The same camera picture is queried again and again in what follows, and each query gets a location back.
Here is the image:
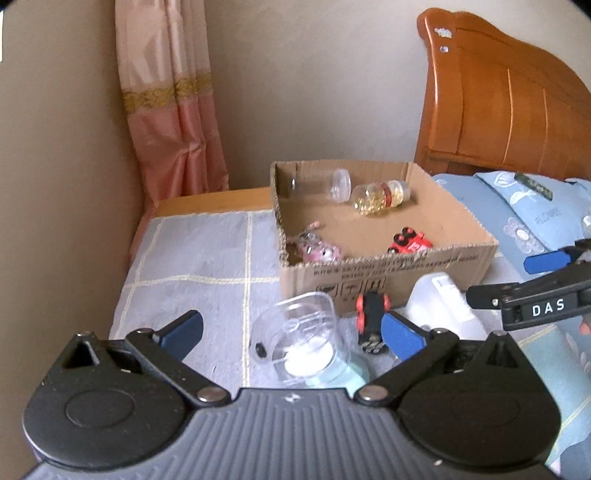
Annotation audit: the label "black toy car red wheels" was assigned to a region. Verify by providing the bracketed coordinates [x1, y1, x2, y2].
[356, 290, 391, 355]

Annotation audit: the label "white translucent plastic box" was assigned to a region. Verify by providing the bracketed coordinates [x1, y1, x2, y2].
[405, 272, 487, 340]

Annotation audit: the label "red wooden toy truck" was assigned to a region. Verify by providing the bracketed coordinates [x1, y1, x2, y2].
[388, 227, 433, 254]

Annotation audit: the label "clear plastic tape dispenser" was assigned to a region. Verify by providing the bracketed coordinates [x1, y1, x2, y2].
[249, 292, 351, 389]

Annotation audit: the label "pink trinkets plastic bag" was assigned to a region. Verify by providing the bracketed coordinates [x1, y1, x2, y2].
[286, 221, 345, 263]

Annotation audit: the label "blue floral pillow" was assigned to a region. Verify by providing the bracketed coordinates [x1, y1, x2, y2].
[434, 171, 590, 280]

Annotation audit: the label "teal yellow cloth mat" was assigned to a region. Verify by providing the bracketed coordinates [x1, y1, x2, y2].
[510, 317, 590, 465]

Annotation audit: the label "cardboard box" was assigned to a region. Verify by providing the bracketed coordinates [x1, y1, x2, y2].
[270, 160, 499, 314]

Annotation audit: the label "bottle of gold capsules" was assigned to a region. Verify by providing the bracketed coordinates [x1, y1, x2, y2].
[351, 180, 411, 216]

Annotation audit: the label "wooden nightstand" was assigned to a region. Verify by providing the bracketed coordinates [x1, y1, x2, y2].
[128, 186, 279, 259]

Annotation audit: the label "wooden headboard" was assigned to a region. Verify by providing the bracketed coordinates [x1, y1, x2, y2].
[415, 8, 590, 179]

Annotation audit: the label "empty clear plastic bottle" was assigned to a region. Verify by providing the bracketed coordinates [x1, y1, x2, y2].
[288, 168, 352, 203]

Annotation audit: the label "pink gold curtain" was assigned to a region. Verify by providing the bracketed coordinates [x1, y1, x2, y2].
[114, 0, 230, 218]

